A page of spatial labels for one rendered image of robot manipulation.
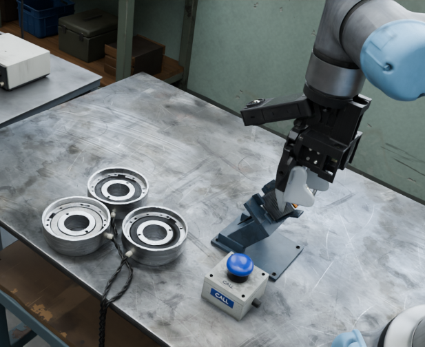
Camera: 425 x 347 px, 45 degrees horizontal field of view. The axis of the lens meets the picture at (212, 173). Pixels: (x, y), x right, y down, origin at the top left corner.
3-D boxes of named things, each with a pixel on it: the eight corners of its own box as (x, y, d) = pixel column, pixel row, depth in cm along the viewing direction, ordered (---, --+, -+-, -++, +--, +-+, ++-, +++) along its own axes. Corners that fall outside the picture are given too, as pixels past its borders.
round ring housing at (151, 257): (152, 215, 91) (154, 197, 88) (198, 246, 86) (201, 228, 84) (107, 244, 84) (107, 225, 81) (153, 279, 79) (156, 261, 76)
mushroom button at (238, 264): (216, 284, 77) (222, 261, 74) (231, 270, 79) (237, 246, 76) (239, 299, 75) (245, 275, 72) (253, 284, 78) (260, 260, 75)
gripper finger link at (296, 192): (300, 233, 75) (319, 180, 71) (266, 214, 78) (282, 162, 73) (308, 224, 78) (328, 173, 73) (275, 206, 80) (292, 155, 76)
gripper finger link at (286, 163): (279, 195, 74) (297, 142, 69) (270, 191, 74) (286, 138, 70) (293, 184, 77) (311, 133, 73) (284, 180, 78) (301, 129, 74)
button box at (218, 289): (200, 297, 78) (204, 274, 75) (226, 270, 83) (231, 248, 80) (244, 326, 74) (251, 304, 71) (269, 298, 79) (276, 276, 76)
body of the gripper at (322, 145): (329, 188, 70) (356, 111, 63) (275, 162, 73) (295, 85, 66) (350, 166, 75) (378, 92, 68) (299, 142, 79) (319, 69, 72)
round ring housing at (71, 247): (30, 248, 80) (28, 229, 78) (61, 208, 89) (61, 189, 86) (94, 266, 79) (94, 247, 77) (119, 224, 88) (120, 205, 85)
